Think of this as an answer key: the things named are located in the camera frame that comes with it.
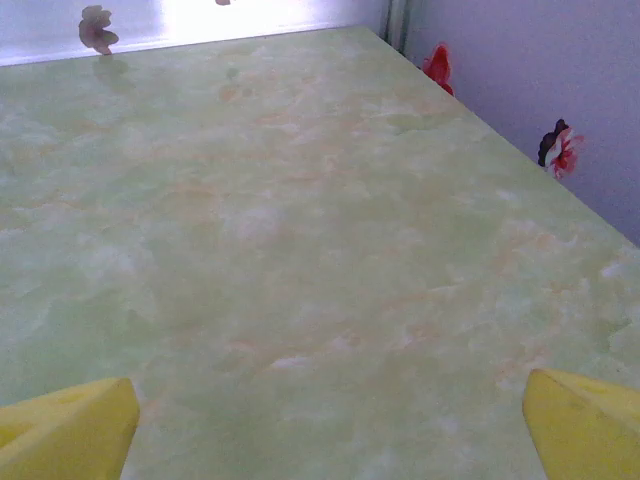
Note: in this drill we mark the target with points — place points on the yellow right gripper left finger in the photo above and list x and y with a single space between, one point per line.
65 435

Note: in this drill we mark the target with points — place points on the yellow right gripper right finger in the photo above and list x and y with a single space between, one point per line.
585 430

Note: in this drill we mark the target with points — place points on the aluminium frame post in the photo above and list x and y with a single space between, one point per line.
397 25

